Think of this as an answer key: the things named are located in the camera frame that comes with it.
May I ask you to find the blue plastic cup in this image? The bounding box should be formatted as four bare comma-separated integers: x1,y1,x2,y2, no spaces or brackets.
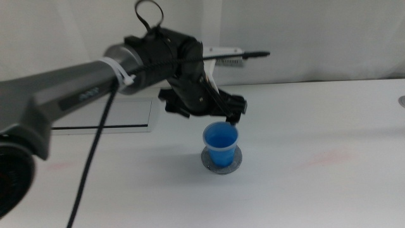
202,121,240,168

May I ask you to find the round grey cup mat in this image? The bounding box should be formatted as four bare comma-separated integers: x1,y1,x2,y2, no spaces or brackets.
200,144,244,175

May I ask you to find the white zip tie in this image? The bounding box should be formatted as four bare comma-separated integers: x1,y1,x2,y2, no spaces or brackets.
99,56,137,87

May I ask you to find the white backdrop curtain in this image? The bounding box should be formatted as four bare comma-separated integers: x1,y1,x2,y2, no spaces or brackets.
0,0,405,94

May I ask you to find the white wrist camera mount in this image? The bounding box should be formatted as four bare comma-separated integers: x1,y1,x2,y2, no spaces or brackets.
202,47,245,94

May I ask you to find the white desk cable flap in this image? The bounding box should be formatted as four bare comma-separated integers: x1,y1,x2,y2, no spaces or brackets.
50,96,161,136

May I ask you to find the black cable loop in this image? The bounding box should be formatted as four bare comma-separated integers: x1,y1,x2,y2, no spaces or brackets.
134,0,165,34

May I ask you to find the black braided cable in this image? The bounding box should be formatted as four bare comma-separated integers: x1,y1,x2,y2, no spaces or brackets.
65,50,271,228

